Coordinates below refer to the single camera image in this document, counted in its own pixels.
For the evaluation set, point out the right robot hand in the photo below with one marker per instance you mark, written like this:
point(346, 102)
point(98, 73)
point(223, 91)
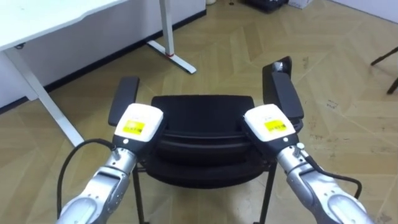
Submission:
point(271, 124)

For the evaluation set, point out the white box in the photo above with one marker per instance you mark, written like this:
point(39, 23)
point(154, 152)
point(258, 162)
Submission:
point(300, 3)

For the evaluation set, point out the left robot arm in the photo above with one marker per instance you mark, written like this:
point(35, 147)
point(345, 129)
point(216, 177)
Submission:
point(105, 189)

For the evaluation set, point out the black office chair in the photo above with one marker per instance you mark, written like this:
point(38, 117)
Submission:
point(202, 140)

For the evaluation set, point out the black chair legs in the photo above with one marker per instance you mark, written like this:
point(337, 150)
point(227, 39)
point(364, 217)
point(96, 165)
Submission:
point(387, 67)

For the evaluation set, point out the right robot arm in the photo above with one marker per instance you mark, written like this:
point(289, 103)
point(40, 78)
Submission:
point(314, 186)

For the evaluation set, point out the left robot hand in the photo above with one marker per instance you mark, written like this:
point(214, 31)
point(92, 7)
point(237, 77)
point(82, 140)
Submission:
point(140, 124)

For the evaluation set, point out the white desk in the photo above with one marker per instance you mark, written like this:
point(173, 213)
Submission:
point(46, 25)

